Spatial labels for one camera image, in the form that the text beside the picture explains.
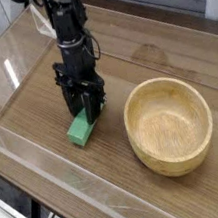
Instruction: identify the black table leg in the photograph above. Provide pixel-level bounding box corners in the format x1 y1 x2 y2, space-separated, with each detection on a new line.
30 200 42 218

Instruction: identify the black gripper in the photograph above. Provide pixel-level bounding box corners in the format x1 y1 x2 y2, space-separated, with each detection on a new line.
53 37 105 124

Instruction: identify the clear acrylic tray wall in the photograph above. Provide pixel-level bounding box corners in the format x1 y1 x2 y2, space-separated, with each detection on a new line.
0 6 218 218

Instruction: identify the light wooden bowl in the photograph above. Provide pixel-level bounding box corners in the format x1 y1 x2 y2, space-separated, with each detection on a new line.
123 77 214 177

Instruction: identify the green rectangular block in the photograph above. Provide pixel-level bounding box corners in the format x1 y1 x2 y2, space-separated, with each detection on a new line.
67 108 95 146

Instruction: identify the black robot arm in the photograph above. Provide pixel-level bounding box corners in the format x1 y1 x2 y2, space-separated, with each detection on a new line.
42 0 105 124

